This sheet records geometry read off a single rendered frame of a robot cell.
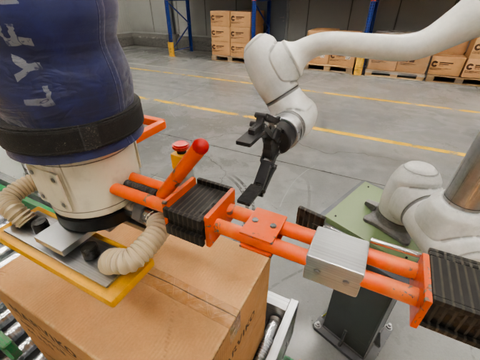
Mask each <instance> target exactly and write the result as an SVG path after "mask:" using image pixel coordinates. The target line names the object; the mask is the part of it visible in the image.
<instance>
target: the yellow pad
mask: <svg viewBox="0 0 480 360"><path fill-rule="evenodd" d="M31 211H33V212H34V214H36V216H35V217H34V218H33V219H32V220H31V221H29V222H28V223H26V224H25V225H24V226H23V227H21V228H19V227H16V225H12V224H11V222H9V223H7V224H6V225H4V226H2V227H0V243H2V244H4V245H5V246H7V247H9V248H10V249H13V250H14V251H16V252H17V253H19V254H21V255H22V256H25V257H26V258H28V259H29V260H31V261H33V262H34V263H36V264H38V265H39V266H42V267H43V268H45V269H46V270H48V271H50V272H51V273H53V274H55V275H57V276H58V277H60V278H62V279H63V280H65V281H67V282H69V283H70V284H72V285H74V286H75V287H77V288H79V289H81V290H82V291H84V292H86V293H87V294H89V295H91V296H93V297H94V298H96V299H98V300H99V301H101V302H103V303H105V304H106V305H108V306H110V307H111V308H114V307H115V306H116V305H117V304H118V303H119V302H120V301H121V300H122V299H123V298H124V297H125V296H126V295H127V294H128V293H129V292H130V291H131V290H132V289H133V288H134V287H135V286H136V285H137V284H138V283H139V282H140V281H141V280H142V279H143V277H144V276H145V275H146V274H147V273H148V272H149V271H150V270H151V269H152V268H153V267H154V260H153V259H152V258H150V259H149V262H147V263H145V264H144V267H140V268H138V270H137V272H134V273H131V272H130V273H128V274H127V275H121V274H119V275H117V274H112V275H105V274H103V273H101V272H100V271H99V269H98V260H99V258H100V256H101V255H102V254H103V253H104V252H105V251H106V250H109V249H112V248H124V249H127V246H124V245H122V244H120V243H118V242H116V241H113V240H111V239H109V238H107V237H105V236H102V235H101V234H98V233H95V234H94V235H92V236H91V237H89V238H88V239H87V240H86V241H84V242H83V243H82V244H80V245H79V246H77V247H76V248H75V249H74V250H72V251H71V252H69V253H68V254H67V255H66V256H62V255H61V254H58V253H56V252H55V251H52V250H51V249H49V248H47V247H45V246H43V245H42V244H40V243H38V242H36V240H35V239H34V236H36V235H37V234H38V233H40V232H41V231H43V230H44V229H46V228H48V227H49V226H51V225H52V224H54V223H56V222H57V221H58V219H57V217H56V214H55V213H52V212H50V211H48V210H46V209H43V208H41V207H40V206H38V207H36V208H34V209H32V210H31Z"/></svg>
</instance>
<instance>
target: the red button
mask: <svg viewBox="0 0 480 360"><path fill-rule="evenodd" d="M189 147H190V144H189V142H187V141H183V140H181V141H175V142H174V143H173V144H172V149H173V150H175V151H176V152H177V154H185V153H186V150H187V149H188V148H189Z"/></svg>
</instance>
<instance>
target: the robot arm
mask: <svg viewBox="0 0 480 360"><path fill-rule="evenodd" d="M478 37H480V0H461V1H460V2H459V3H458V4H456V5H455V6H454V7H453V8H451V9H450V10H449V11H448V12H446V13H445V14H444V15H443V16H441V17H440V18H439V19H437V20H436V21H435V22H434V23H432V24H431V25H430V26H428V27H426V28H425V29H422V30H421V31H418V32H415V33H412V34H371V33H358V32H345V31H325V32H320V33H316V34H312V35H309V36H306V37H304V38H302V39H299V40H297V41H285V40H283V41H281V42H279V41H278V42H277V41H276V39H275V38H274V37H273V36H272V35H269V34H266V33H265V34H257V35H256V36H255V37H254V38H253V39H252V40H251V41H250V42H249V43H248V44H247V45H246V46H245V48H244V63H245V66H246V70H247V72H248V74H249V77H250V79H251V82H252V84H253V85H254V87H255V89H256V91H257V92H258V94H259V96H260V97H261V98H262V99H263V100H264V102H265V103H266V105H267V107H268V109H269V111H270V114H271V115H269V114H265V113H261V112H255V114H254V117H255V118H256V121H250V124H249V126H250V128H249V129H248V131H247V132H246V133H245V134H243V135H242V136H241V137H240V138H238V139H237V140H236V144H237V145H240V146H247V147H251V146H252V145H253V144H255V143H256V142H257V141H258V140H259V139H260V138H262V141H263V149H262V151H263V152H262V155H261V158H260V162H261V164H260V167H259V170H258V172H257V175H256V178H255V180H254V183H253V184H250V185H249V186H248V188H247V189H246V190H245V191H244V192H243V194H242V195H241V196H240V197H239V198H238V199H237V203H239V204H243V205H246V206H251V204H252V203H253V201H254V200H255V199H256V197H258V196H260V197H263V196H264V194H265V193H266V189H267V187H268V185H269V182H270V181H271V178H272V176H273V174H274V172H275V171H276V168H277V165H276V164H275V161H276V158H277V157H278V156H279V155H280V154H283V153H285V152H287V151H288V150H289V149H291V148H293V147H295V146H296V144H297V143H298V142H299V141H300V140H301V139H302V138H304V137H305V136H306V135H307V134H308V133H309V132H310V131H311V130H312V128H313V127H314V124H315V123H316V119H317V115H318V111H317V107H316V104H315V103H314V102H313V101H312V100H311V99H310V98H308V97H307V96H306V95H305V93H304V92H303V91H302V90H301V88H300V86H299V85H298V83H297V80H298V79H299V77H300V76H302V74H303V70H304V67H305V66H306V65H307V64H308V63H309V62H310V61H311V60H312V59H314V58H316V57H318V56H322V55H338V56H350V57H357V58H364V59H376V60H382V61H413V60H417V59H422V58H425V57H428V56H431V55H434V54H437V53H439V52H441V51H444V50H447V49H450V48H451V47H454V46H457V45H459V44H462V43H464V42H466V41H470V40H472V39H475V38H478ZM264 122H268V126H267V125H266V124H265V123H264ZM264 157H265V158H266V159H268V160H269V161H267V160H264ZM442 184H443V181H442V178H441V174H440V173H439V171H438V170H437V169H436V168H435V167H434V166H432V165H431V164H428V163H426V162H423V161H409V162H407V163H405V164H402V165H401V166H400V167H399V168H397V169H396V170H395V171H394V172H393V174H392V175H391V176H390V177H389V180H388V181H387V183H386V186H385V187H384V190H383V193H382V195H381V199H380V202H376V201H372V200H370V199H367V200H366V201H365V203H364V204H365V205H366V206H367V207H368V208H369V209H371V210H372V212H371V213H370V214H367V215H365V216H364V218H363V220H364V222H366V223H368V224H371V225H372V226H375V227H376V228H378V229H379V230H381V231H382V232H384V233H385V234H388V235H389V236H390V237H392V238H394V239H396V240H397V241H398V242H399V243H400V244H401V245H403V246H408V245H409V244H410V242H411V240H412V239H413V241H414V243H415V244H416V245H417V246H418V248H419V249H420V250H421V252H422V253H425V254H428V250H429V248H433V249H438V250H441V251H445V252H448V253H450V254H455V255H457V256H462V257H464V258H468V259H471V260H474V261H479V262H480V131H479V132H478V134H477V136H476V138H475V139H474V141H473V143H472V145H471V146H470V148H469V150H468V151H467V153H466V155H465V157H464V158H463V160H462V162H461V163H460V165H459V167H458V169H457V170H456V172H455V174H454V175H453V177H452V179H451V181H450V182H449V184H448V186H447V188H446V189H443V188H442V187H441V186H442Z"/></svg>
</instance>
